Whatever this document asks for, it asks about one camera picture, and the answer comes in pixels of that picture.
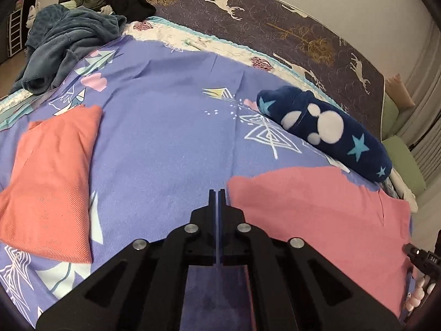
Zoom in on folded orange garment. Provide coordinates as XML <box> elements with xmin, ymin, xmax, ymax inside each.
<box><xmin>1</xmin><ymin>105</ymin><xmax>103</xmax><ymax>264</ymax></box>

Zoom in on navy star fleece roll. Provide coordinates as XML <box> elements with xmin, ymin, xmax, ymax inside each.
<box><xmin>256</xmin><ymin>86</ymin><xmax>392</xmax><ymax>182</ymax></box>

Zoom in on teal fleece blanket pile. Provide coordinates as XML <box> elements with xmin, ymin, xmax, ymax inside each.
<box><xmin>10</xmin><ymin>4</ymin><xmax>126</xmax><ymax>95</ymax></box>

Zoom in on beige pillow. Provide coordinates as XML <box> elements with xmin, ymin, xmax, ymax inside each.
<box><xmin>385</xmin><ymin>73</ymin><xmax>415</xmax><ymax>111</ymax></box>

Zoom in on pink knit garment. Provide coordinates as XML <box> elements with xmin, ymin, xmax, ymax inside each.
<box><xmin>227</xmin><ymin>167</ymin><xmax>410</xmax><ymax>314</ymax></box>

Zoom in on white ladder shelf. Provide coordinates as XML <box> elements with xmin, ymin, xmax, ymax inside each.
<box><xmin>7</xmin><ymin>8</ymin><xmax>23</xmax><ymax>58</ymax></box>

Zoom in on folded white and floral clothes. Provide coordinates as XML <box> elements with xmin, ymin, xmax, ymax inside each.
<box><xmin>380</xmin><ymin>169</ymin><xmax>419</xmax><ymax>214</ymax></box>

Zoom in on green cushion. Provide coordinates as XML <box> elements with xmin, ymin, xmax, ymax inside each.
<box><xmin>383</xmin><ymin>136</ymin><xmax>426</xmax><ymax>196</ymax></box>
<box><xmin>381</xmin><ymin>94</ymin><xmax>399</xmax><ymax>140</ymax></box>

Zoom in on purple patterned bed sheet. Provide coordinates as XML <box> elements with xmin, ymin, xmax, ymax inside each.
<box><xmin>1</xmin><ymin>37</ymin><xmax>381</xmax><ymax>326</ymax></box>

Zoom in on white cat figurine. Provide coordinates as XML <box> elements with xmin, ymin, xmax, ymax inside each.
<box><xmin>26</xmin><ymin>2</ymin><xmax>40</xmax><ymax>30</ymax></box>

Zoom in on dark deer pattern mattress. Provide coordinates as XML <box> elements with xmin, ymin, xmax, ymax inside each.
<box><xmin>147</xmin><ymin>0</ymin><xmax>384</xmax><ymax>137</ymax></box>

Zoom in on white gloved right hand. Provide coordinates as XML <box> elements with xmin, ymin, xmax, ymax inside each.
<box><xmin>404</xmin><ymin>271</ymin><xmax>436</xmax><ymax>312</ymax></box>

